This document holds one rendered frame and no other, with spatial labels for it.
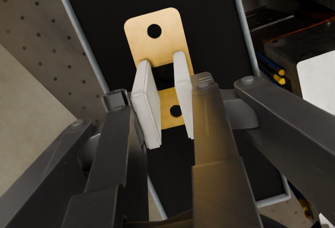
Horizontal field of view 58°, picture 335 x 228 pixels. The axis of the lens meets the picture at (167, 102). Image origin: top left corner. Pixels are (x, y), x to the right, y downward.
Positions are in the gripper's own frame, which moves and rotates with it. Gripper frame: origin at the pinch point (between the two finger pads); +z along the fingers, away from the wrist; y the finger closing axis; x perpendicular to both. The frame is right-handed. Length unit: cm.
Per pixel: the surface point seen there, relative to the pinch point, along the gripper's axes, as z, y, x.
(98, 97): 56, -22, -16
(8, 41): 56, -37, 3
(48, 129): 126, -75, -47
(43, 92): 126, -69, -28
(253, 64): 9.3, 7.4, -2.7
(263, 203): 9.3, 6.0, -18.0
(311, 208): 22.7, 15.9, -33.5
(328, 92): 14.8, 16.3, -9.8
